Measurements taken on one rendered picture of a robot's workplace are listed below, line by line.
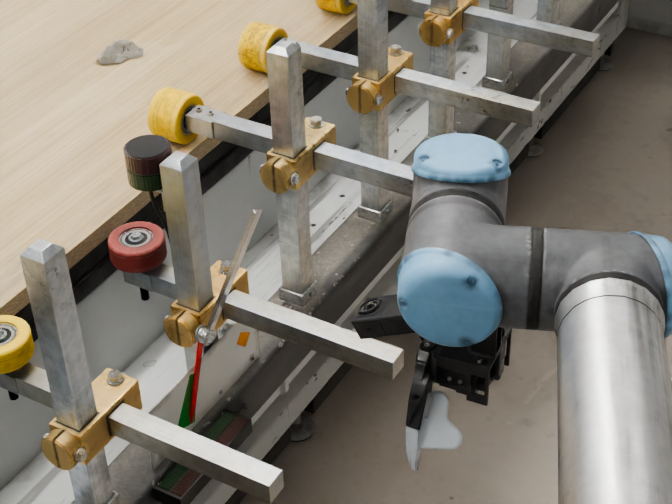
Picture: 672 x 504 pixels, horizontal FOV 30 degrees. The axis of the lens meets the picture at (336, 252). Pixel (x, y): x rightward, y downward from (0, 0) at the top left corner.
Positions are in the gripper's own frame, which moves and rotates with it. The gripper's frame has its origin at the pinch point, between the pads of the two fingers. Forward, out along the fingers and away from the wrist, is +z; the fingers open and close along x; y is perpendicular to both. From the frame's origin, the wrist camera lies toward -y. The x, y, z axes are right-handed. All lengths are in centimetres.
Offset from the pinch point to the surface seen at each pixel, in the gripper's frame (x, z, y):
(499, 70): 113, 19, -31
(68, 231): 18, 4, -63
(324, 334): 16.9, 7.7, -22.0
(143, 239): 21, 3, -52
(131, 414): -5.7, 8.1, -37.5
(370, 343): 17.7, 7.7, -15.7
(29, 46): 62, 4, -102
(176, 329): 10.8, 8.6, -41.1
